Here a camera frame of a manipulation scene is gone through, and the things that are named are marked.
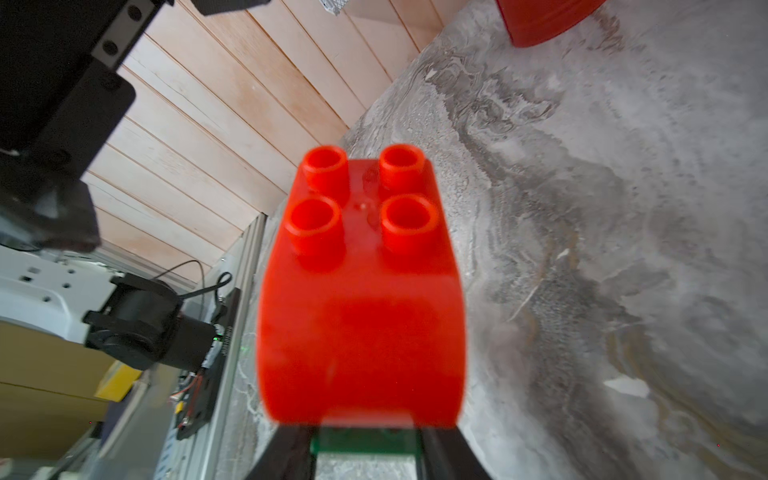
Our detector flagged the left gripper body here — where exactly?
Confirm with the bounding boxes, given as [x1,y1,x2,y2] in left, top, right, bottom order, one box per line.
[1,1,164,252]

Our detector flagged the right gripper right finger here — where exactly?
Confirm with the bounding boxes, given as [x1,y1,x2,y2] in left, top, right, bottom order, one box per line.
[417,428,491,480]

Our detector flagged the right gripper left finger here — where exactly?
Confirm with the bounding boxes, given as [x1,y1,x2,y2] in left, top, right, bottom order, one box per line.
[245,425,316,480]

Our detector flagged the green lego brick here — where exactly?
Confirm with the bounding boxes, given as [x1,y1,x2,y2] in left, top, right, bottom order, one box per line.
[310,427,422,457]

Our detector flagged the small red curved brick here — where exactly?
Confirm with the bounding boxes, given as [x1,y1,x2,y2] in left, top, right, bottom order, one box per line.
[256,144,467,428]

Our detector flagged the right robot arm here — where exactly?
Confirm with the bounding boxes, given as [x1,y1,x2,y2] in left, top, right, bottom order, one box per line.
[1,248,488,479]

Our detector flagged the red pen cup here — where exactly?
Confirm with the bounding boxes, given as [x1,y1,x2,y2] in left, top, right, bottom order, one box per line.
[496,0,605,48]

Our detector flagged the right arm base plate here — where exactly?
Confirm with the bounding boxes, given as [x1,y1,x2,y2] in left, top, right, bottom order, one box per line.
[175,288,241,440]

